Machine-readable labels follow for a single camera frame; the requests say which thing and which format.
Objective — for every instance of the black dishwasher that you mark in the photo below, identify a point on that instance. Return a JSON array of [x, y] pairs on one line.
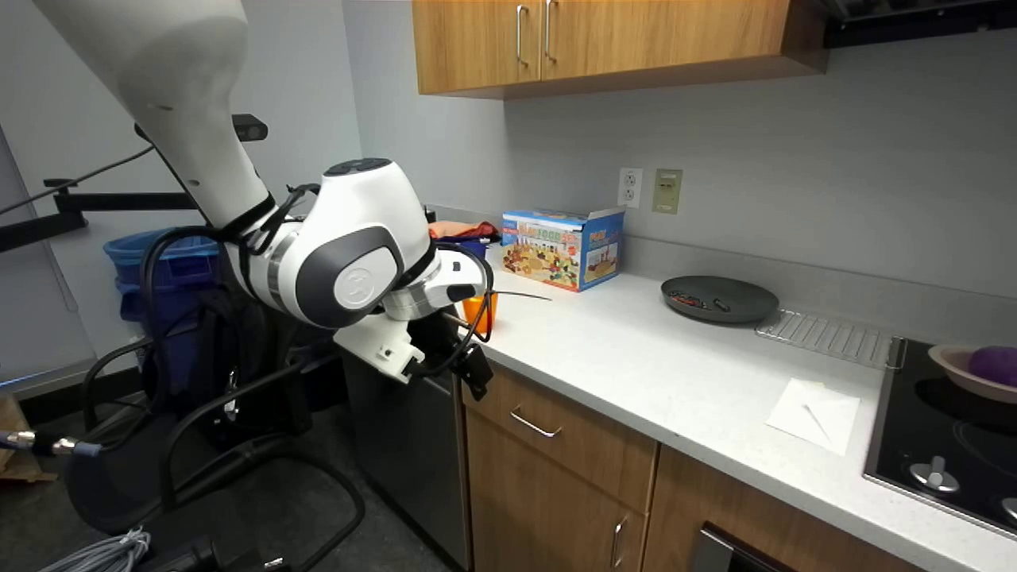
[[408, 463]]

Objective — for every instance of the wooden cabinet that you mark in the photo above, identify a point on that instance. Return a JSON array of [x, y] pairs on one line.
[[637, 34], [552, 520]]

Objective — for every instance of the black round pan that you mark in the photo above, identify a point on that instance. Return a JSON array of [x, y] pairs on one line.
[[720, 299]]

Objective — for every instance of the white paper napkin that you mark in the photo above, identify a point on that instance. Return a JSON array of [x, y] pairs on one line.
[[816, 415]]

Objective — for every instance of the red and black cloth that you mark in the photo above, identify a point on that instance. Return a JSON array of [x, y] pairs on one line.
[[465, 229]]

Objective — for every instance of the blue trash bin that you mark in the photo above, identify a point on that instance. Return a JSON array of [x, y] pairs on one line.
[[127, 272]]

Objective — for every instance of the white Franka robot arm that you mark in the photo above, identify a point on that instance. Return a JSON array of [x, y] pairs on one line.
[[180, 82]]

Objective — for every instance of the black glass cooktop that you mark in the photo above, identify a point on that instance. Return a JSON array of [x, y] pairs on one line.
[[943, 432]]

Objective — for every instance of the black oven front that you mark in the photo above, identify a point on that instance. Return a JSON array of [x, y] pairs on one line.
[[720, 558]]

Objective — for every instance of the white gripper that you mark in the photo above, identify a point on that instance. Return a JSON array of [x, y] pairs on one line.
[[385, 345]]

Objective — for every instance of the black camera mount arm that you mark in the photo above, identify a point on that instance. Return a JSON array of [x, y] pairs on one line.
[[105, 198]]

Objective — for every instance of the beige light switch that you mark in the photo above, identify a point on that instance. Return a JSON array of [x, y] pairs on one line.
[[665, 192]]

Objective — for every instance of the wooden drawer with white interior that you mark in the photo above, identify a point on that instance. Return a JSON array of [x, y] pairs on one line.
[[574, 444]]

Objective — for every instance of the black office chair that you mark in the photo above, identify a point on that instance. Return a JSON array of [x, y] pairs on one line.
[[265, 463]]

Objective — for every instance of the colourful toy cardboard box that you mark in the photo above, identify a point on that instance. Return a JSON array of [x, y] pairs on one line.
[[552, 253]]

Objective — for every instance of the blue plastic cup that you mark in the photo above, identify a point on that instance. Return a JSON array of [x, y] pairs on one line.
[[479, 244]]

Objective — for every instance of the silver cooktop knob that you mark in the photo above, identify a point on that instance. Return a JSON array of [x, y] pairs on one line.
[[1008, 509], [935, 477]]

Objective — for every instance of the black range hood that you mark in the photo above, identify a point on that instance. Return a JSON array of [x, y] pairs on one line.
[[924, 21]]

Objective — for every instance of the wooden upper cabinet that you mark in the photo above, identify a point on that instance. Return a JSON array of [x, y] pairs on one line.
[[637, 34]]

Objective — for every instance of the orange plastic cup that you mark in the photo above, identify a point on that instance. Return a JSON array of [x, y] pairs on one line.
[[479, 316]]

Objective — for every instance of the white wall outlet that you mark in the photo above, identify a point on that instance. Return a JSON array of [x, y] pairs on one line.
[[630, 188]]

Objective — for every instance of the brown paper bag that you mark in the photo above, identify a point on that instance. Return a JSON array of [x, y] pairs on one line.
[[21, 438]]

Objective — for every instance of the clear ribbed drying mat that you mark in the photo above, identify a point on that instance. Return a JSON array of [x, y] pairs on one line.
[[829, 338]]

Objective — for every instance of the wooden lower cabinet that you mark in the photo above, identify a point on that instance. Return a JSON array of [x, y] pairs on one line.
[[552, 520]]

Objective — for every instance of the purple toy eggplant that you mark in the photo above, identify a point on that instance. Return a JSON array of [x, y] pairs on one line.
[[996, 365]]

